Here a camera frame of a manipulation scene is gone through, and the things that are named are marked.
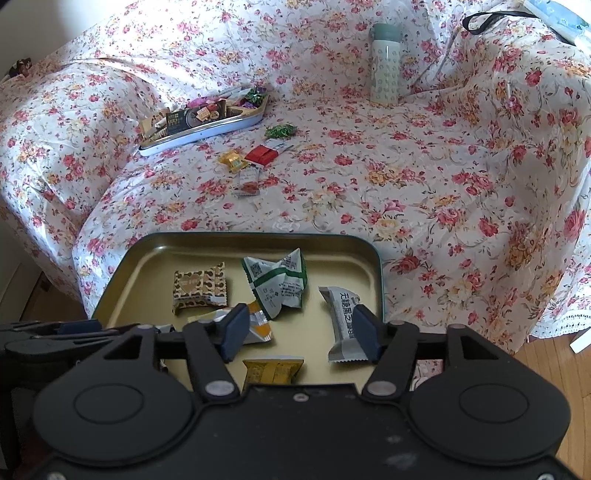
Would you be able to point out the white floor object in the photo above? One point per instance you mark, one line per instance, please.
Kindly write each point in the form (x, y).
(582, 345)

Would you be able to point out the white tin box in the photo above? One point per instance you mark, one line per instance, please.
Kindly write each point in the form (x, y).
(207, 134)

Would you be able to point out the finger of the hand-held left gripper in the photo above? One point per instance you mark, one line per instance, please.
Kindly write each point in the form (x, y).
(78, 326)
(69, 346)

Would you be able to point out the floral bed blanket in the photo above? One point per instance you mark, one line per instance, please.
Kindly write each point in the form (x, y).
(415, 184)

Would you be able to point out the dark cracker packet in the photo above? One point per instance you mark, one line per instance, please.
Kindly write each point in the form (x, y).
(191, 117)

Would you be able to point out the brown gold patterned packet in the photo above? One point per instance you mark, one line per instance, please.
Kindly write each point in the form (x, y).
(199, 288)

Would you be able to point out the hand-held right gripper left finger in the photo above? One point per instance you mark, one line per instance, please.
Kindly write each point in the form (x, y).
(235, 330)

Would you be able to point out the pale green patterned bottle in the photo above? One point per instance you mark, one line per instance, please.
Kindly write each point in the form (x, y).
(384, 69)

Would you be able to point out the gold tin tray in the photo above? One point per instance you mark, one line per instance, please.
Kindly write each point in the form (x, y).
(147, 267)

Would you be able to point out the orange candy packet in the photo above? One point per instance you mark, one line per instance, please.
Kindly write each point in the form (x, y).
(232, 161)

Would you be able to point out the brown snack packet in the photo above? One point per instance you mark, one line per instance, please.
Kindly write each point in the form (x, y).
(154, 127)

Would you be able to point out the green white snack packet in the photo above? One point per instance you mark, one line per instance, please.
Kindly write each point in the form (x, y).
(277, 281)

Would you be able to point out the red snack packet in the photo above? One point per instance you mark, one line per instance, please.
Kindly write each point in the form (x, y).
(263, 154)

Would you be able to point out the orange white snack packet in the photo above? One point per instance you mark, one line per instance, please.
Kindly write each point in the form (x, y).
(261, 327)

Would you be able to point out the green foil candy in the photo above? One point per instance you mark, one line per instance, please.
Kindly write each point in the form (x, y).
(254, 98)

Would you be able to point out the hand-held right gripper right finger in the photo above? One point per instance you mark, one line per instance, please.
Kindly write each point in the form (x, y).
(367, 332)

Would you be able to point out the blue white package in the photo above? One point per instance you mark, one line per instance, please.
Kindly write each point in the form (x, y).
(558, 18)

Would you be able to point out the clear plastic snack packet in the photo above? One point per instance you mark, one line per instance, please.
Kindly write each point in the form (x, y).
(248, 182)

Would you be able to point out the green candy wrapper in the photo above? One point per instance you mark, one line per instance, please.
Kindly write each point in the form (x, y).
(279, 131)

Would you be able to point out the yellow snack packet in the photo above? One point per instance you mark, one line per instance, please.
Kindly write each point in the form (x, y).
(272, 371)

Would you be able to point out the grey white snack packet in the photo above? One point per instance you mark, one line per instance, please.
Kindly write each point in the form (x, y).
(344, 323)

